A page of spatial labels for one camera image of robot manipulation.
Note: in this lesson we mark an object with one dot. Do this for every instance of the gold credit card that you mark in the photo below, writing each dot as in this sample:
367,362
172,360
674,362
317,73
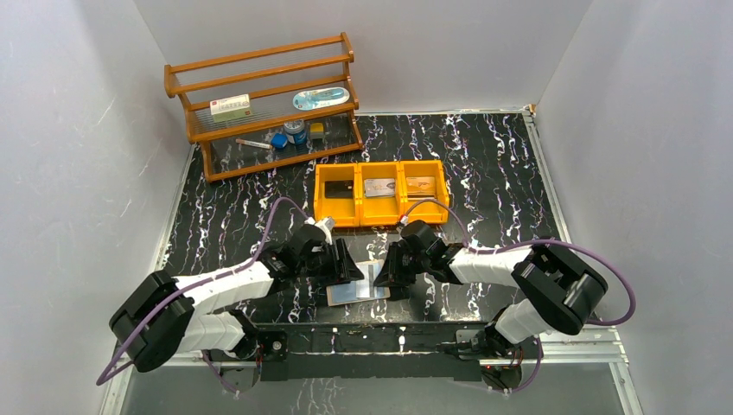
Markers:
420,187

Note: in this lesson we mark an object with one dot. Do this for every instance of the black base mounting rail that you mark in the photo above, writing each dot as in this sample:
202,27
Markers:
282,352

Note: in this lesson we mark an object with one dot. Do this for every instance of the white medicine box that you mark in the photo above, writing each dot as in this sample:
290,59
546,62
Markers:
231,108

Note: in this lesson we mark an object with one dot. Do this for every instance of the wooden shelf rack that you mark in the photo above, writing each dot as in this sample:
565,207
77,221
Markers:
271,77

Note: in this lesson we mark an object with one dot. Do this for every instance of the silver credit card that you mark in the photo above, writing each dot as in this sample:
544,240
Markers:
380,187

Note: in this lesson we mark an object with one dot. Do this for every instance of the black credit card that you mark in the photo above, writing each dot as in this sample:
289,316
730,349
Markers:
339,189

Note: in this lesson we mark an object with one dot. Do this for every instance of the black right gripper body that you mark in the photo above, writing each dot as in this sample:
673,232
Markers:
411,264

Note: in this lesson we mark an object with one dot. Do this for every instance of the blue small container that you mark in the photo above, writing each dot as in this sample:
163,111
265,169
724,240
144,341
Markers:
279,141

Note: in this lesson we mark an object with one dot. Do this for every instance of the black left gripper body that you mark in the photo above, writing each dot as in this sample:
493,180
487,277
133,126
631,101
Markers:
336,261

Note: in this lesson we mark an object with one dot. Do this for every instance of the oval blue blister pack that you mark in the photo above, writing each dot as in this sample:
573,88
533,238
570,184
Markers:
320,98

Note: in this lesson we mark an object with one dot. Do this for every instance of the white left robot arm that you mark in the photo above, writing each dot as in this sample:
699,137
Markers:
167,315

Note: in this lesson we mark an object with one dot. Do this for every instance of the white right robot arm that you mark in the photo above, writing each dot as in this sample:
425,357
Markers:
561,290

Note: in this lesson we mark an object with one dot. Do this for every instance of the yellow three-compartment plastic bin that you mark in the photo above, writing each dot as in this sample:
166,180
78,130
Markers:
383,211

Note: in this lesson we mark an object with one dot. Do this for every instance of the white card black stripe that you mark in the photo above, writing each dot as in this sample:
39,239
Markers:
365,289

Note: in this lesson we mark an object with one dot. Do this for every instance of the white tube stick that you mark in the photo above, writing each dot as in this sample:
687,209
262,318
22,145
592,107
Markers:
259,145

